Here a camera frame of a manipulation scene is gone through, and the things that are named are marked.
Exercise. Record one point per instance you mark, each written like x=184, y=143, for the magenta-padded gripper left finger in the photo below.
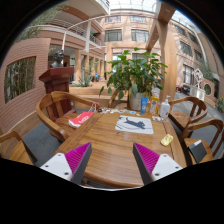
x=70, y=166

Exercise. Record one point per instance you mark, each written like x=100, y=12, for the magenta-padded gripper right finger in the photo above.
x=153, y=166

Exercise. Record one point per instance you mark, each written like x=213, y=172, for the yellow computer mouse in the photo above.
x=166, y=140

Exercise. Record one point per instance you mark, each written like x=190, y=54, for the white mouse pad with cat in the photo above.
x=134, y=125

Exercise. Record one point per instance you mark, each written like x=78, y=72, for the red and white package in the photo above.
x=80, y=119

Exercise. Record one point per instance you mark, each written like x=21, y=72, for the black notebook on chair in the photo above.
x=198, y=151

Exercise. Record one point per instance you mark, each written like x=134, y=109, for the wooden armchair left near table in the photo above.
x=57, y=108

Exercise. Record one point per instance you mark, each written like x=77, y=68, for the white pump bottle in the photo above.
x=165, y=108

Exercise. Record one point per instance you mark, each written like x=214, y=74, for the wooden chair far left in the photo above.
x=12, y=147

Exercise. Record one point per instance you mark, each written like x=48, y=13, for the wooden armchair right rear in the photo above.
x=198, y=110

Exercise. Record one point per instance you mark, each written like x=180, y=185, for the blue tube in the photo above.
x=144, y=101

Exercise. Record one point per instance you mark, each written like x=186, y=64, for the yellow liquid bottle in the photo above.
x=154, y=102

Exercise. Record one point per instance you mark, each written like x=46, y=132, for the wooden chair behind table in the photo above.
x=115, y=100

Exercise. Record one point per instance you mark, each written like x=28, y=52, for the wooden armchair right front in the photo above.
x=211, y=148

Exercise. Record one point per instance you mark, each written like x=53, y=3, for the potted green plant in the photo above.
x=135, y=77

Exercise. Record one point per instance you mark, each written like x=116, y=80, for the dark bust statue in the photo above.
x=58, y=58

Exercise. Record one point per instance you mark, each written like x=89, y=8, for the red wooden pedestal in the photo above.
x=57, y=79

